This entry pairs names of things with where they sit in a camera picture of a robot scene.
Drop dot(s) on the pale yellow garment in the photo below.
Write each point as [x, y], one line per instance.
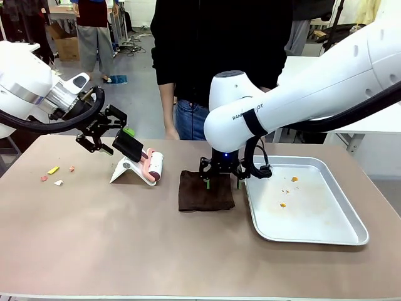
[372, 11]

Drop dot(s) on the grey metal frame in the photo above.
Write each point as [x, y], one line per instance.
[7, 153]

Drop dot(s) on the yellow paper scrap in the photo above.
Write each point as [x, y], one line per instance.
[53, 170]

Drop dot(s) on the black tripod pole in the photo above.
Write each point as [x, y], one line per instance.
[335, 22]

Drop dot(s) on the person's left forearm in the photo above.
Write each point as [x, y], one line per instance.
[266, 89]

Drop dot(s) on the bystander in dark jacket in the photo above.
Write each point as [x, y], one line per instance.
[297, 31]

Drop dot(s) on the brown cardboard box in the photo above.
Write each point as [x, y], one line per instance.
[65, 44]

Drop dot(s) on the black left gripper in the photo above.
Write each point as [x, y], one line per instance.
[92, 120]

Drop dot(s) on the white lint roller stand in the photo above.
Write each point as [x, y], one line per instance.
[120, 174]

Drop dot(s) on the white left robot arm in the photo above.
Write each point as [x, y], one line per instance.
[18, 78]

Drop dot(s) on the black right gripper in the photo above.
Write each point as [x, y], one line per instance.
[220, 164]

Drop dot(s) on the black bag on bench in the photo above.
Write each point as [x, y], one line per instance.
[341, 31]

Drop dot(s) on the person's right forearm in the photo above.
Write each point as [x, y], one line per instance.
[167, 103]

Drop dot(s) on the person's black sweater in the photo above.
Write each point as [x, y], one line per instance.
[219, 37]

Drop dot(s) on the silver metal tray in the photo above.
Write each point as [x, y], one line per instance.
[313, 219]

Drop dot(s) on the dark brown cloth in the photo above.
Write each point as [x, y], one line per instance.
[194, 194]

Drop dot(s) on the white paper scrap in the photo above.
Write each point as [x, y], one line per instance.
[58, 182]

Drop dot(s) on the person's right hand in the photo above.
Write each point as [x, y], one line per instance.
[171, 133]

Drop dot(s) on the bystander in grey trousers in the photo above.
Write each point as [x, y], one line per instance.
[94, 44]

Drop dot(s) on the dark hanging clothes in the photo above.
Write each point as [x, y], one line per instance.
[22, 22]

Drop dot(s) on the dark red tote bag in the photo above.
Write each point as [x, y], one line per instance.
[26, 138]

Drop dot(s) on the blue cloth on floor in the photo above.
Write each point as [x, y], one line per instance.
[119, 79]

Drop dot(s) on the person's blue jeans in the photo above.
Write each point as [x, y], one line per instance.
[191, 122]

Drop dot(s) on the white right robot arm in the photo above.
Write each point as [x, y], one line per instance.
[313, 91]

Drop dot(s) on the tan topped background table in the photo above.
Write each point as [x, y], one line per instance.
[62, 9]

